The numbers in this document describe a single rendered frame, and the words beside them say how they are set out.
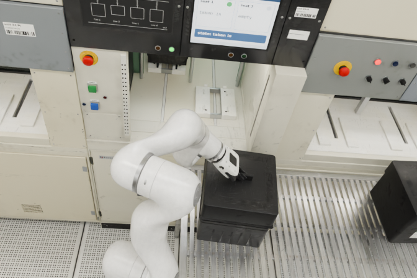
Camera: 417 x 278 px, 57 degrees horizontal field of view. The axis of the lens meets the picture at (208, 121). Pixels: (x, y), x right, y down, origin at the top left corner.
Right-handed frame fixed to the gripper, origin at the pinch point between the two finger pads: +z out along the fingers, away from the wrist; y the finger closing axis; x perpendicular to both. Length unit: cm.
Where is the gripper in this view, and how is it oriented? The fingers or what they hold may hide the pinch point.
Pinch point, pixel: (241, 174)
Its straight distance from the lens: 150.9
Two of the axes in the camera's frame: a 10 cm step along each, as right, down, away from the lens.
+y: 0.8, -7.3, 6.8
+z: 6.1, 5.8, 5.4
